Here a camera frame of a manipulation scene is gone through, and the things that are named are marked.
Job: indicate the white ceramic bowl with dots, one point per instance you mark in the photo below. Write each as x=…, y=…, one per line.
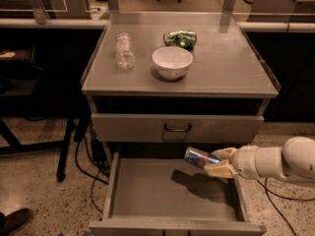
x=172, y=62

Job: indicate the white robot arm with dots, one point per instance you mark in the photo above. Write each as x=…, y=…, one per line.
x=294, y=162

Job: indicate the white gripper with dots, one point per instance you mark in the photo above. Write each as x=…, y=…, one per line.
x=246, y=163

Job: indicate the grey drawer cabinet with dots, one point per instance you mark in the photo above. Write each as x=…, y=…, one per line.
x=158, y=83

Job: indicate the clear plastic water bottle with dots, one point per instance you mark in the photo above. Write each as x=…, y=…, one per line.
x=124, y=52

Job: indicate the blue silver redbull can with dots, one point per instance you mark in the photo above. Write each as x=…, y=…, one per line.
x=199, y=158

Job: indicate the open grey middle drawer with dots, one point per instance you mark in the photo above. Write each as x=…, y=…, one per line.
x=170, y=197

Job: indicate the black power adapter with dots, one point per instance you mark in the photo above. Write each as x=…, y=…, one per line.
x=97, y=151

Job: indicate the green crushed soda can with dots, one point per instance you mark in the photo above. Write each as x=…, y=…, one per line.
x=181, y=38

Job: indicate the black shoe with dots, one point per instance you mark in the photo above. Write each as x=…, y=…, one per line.
x=14, y=221

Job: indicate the black table frame left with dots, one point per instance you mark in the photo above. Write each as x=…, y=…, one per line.
x=39, y=84

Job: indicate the closed grey top drawer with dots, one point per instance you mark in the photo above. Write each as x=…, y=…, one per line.
x=163, y=128

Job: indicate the black drawer handle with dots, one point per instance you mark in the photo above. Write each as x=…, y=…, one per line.
x=177, y=130

